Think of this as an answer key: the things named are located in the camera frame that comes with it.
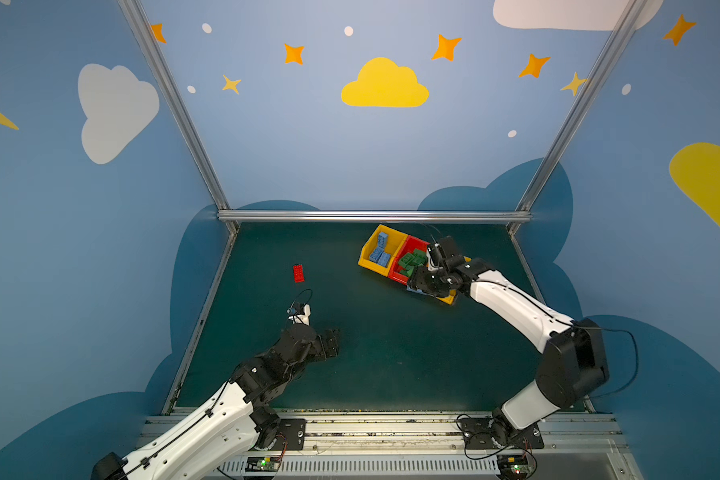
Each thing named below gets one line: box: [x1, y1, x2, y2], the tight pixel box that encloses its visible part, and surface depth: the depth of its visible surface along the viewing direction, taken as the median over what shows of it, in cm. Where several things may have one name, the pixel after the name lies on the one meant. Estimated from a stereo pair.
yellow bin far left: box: [357, 224, 408, 277], surface depth 110 cm
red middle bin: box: [388, 235, 430, 286], surface depth 107 cm
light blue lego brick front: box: [378, 232, 388, 250], surface depth 113 cm
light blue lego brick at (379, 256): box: [370, 246, 391, 268], surface depth 113 cm
